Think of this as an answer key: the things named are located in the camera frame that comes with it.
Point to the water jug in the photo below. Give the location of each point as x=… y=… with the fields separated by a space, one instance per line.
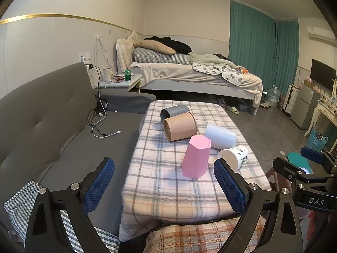
x=273 y=97

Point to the teal curtain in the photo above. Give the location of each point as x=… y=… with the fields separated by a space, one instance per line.
x=252 y=52

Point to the pink hexagonal cup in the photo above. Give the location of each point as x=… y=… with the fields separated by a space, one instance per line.
x=196 y=158

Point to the white nightstand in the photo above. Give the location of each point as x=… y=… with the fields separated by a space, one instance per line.
x=121 y=84

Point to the beige pillow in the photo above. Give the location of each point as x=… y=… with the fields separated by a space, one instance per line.
x=155 y=46

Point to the wall socket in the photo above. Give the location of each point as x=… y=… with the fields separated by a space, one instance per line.
x=84 y=57

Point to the black television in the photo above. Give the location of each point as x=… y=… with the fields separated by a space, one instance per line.
x=322 y=75

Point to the black charger plug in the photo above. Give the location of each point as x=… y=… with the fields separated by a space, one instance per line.
x=89 y=66

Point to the pale green blanket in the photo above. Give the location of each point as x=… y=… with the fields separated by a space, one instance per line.
x=210 y=59

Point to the white desk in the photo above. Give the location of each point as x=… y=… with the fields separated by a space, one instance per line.
x=325 y=113

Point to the white cup with green print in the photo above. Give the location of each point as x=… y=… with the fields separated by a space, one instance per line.
x=235 y=156

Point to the plaid tablecloth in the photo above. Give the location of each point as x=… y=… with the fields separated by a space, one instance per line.
x=158 y=179

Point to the grey cup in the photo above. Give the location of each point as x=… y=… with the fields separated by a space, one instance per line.
x=175 y=110

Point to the blue laundry basket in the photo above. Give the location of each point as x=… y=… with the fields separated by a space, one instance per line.
x=316 y=142

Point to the white suitcase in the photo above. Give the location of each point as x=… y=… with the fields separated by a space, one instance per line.
x=291 y=101

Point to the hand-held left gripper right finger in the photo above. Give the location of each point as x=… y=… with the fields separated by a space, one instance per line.
x=229 y=187

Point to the teal stool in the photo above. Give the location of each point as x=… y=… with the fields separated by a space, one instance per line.
x=296 y=160

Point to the green can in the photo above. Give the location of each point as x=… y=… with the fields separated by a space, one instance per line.
x=128 y=76

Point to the striped blue white cloth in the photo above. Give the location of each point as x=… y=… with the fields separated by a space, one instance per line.
x=18 y=208

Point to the white kettle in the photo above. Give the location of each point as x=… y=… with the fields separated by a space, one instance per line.
x=107 y=75

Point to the grey sofa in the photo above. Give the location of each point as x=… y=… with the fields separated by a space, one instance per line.
x=52 y=126

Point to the orange plaid cushion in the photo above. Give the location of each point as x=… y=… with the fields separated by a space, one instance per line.
x=189 y=238

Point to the plush toy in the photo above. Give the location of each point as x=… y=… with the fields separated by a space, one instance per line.
x=133 y=39

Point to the white air conditioner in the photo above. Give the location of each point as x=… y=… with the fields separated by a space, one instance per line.
x=322 y=33

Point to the grey fridge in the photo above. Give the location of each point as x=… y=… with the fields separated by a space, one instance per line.
x=304 y=108

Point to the brown cup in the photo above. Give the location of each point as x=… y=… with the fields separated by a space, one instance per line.
x=183 y=126

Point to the bed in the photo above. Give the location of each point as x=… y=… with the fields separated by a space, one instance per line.
x=184 y=80

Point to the pale blue cup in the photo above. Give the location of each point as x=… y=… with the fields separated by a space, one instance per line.
x=221 y=135

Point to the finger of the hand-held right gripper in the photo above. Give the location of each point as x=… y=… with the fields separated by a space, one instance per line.
x=287 y=167
x=312 y=155

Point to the pale slipper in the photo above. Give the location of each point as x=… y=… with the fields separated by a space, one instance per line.
x=233 y=110

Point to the white printed blanket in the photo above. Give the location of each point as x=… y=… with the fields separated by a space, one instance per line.
x=223 y=73

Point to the checked pillow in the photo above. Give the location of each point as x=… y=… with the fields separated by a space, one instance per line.
x=158 y=56

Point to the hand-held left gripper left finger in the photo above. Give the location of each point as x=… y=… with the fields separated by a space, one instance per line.
x=98 y=184

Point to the maroon stool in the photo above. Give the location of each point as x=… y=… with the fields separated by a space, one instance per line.
x=276 y=180

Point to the black clothing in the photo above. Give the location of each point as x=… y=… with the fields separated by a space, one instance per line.
x=173 y=43

